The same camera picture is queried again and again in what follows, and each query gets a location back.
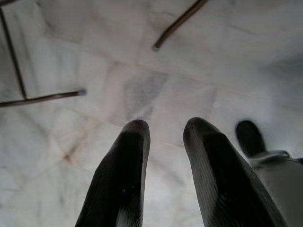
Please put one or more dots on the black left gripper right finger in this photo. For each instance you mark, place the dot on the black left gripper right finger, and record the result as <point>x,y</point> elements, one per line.
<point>220,177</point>

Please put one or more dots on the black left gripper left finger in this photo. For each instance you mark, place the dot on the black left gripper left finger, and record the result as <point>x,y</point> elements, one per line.
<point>123,177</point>

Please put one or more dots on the black robot foot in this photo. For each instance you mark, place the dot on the black robot foot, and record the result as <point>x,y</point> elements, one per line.
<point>249,138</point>

